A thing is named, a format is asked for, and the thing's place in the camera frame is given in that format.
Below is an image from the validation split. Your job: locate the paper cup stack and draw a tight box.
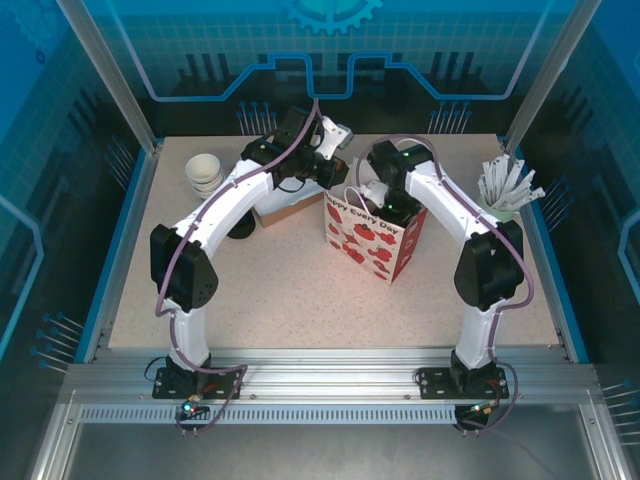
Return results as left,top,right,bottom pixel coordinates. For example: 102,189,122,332
184,153,225,201

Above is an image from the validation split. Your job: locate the slotted grey cable duct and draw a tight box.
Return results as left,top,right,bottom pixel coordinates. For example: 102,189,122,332
77,405,459,426

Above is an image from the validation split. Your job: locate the blue table side trim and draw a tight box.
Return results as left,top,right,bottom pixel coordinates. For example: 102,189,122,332
499,134,594,364
74,144,161,364

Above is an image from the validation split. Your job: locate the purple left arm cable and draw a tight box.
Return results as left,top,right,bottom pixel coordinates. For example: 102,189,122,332
155,97,321,437

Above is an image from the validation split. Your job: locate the white paper napkin stack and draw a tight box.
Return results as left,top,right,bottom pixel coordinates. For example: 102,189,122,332
259,182,321,214

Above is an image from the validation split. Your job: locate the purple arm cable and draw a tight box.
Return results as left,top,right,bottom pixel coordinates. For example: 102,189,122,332
353,135,535,436
155,97,321,437

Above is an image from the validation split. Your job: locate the brown cardboard box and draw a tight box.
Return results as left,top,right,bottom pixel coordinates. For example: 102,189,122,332
252,192,326,229

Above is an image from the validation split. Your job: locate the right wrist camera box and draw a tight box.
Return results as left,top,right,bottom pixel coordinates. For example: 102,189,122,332
360,180,389,204

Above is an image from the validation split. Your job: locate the red white paper gift bag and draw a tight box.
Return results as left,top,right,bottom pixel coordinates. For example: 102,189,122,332
323,184,430,287

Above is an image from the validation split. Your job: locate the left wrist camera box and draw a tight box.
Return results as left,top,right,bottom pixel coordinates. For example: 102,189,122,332
317,117,354,161

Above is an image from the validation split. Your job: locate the black cup lid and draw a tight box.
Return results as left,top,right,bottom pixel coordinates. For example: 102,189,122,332
229,214,256,240

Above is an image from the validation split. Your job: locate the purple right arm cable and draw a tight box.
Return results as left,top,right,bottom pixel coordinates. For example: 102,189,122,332
353,135,535,436

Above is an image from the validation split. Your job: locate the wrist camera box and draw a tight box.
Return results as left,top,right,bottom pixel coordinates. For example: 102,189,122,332
317,117,354,161
360,180,389,204

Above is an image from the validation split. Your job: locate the mint green straw holder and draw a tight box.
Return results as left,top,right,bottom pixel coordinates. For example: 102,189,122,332
474,192,521,224

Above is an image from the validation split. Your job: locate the steel base plate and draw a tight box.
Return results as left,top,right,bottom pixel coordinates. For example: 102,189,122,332
47,419,624,480

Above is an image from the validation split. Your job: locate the aluminium frame post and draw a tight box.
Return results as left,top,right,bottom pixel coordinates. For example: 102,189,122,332
503,0,604,151
55,0,164,154

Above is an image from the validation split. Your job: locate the aluminium frame rail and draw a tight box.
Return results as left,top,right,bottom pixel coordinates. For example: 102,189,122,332
64,347,601,404

